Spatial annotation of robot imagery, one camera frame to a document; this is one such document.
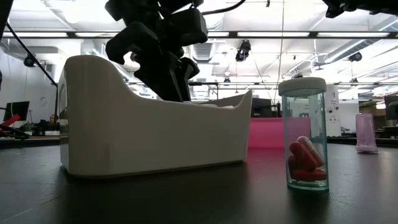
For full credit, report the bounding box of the silver ceiling air duct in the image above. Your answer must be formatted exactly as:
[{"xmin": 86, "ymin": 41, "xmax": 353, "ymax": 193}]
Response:
[{"xmin": 191, "ymin": 42, "xmax": 218, "ymax": 63}]

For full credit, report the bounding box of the black overhead frame bar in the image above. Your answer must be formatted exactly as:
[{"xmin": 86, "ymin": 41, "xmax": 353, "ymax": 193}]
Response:
[{"xmin": 0, "ymin": 30, "xmax": 398, "ymax": 39}]

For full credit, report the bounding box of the black box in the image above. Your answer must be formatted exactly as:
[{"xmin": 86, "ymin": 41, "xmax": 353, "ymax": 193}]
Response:
[{"xmin": 250, "ymin": 97, "xmax": 278, "ymax": 118}]

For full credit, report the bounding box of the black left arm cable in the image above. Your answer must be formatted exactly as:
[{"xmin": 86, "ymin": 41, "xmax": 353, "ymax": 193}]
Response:
[{"xmin": 5, "ymin": 22, "xmax": 59, "ymax": 88}]

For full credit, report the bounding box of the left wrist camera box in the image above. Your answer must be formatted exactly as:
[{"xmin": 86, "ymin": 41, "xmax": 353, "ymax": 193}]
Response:
[{"xmin": 167, "ymin": 6, "xmax": 208, "ymax": 47}]

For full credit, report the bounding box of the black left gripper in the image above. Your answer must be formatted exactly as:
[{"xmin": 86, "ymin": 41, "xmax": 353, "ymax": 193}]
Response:
[{"xmin": 104, "ymin": 21, "xmax": 200, "ymax": 103}]

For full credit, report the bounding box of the black computer monitor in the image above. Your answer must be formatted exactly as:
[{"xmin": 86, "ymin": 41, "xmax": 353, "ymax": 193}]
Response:
[{"xmin": 2, "ymin": 100, "xmax": 31, "ymax": 123}]

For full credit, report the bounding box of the white plastic bin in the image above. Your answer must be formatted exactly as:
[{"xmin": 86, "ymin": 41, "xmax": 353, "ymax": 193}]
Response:
[{"xmin": 57, "ymin": 54, "xmax": 253, "ymax": 179}]

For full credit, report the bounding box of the pink pill bottle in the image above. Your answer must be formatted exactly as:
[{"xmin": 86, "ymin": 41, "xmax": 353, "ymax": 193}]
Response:
[{"xmin": 355, "ymin": 113, "xmax": 379, "ymax": 154}]

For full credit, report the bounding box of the red angled bar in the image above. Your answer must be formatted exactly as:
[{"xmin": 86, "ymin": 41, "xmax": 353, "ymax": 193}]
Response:
[{"xmin": 0, "ymin": 113, "xmax": 22, "ymax": 127}]

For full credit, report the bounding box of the clear pill bottle white cap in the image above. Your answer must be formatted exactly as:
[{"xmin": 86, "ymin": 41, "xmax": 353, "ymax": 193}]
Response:
[{"xmin": 278, "ymin": 77, "xmax": 330, "ymax": 192}]

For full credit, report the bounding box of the white pillar sign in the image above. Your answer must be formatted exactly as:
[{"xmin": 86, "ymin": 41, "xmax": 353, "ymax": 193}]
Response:
[{"xmin": 324, "ymin": 84, "xmax": 342, "ymax": 138}]

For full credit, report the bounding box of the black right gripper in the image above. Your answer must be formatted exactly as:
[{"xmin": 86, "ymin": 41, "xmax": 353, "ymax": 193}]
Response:
[{"xmin": 322, "ymin": 0, "xmax": 398, "ymax": 19}]

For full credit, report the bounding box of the thin black cable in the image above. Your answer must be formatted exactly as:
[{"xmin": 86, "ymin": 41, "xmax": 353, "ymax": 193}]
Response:
[{"xmin": 274, "ymin": 0, "xmax": 285, "ymax": 103}]

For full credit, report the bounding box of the pink plastic bin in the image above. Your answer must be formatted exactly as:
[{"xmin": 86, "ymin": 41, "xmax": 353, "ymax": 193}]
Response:
[{"xmin": 248, "ymin": 116, "xmax": 312, "ymax": 149}]

